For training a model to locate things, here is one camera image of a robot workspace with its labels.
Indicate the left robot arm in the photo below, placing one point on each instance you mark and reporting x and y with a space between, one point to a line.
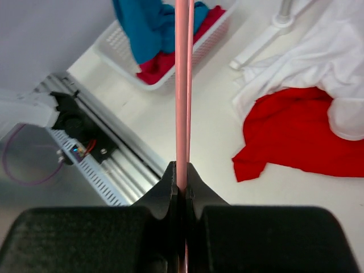
54 110

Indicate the red t shirt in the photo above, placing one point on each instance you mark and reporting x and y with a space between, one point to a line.
291 128

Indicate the magenta t shirt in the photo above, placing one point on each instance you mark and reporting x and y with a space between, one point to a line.
153 70

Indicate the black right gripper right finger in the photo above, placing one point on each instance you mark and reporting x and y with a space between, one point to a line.
247 238

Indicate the clear plastic basket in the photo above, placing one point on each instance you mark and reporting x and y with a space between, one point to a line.
113 48

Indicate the metal clothes rack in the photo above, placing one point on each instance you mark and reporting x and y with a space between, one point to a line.
281 24

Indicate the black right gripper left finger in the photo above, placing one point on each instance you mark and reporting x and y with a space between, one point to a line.
142 237

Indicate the aluminium mounting rail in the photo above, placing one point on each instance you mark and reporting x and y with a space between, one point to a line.
131 165

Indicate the pink hanger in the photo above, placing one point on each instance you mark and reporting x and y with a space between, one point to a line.
184 20

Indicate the white t shirt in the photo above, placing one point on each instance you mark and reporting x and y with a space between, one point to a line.
330 57

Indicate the white slotted cable duct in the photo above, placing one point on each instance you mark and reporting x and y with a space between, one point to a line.
91 170

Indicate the blue t shirt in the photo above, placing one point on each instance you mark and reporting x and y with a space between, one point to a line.
149 26

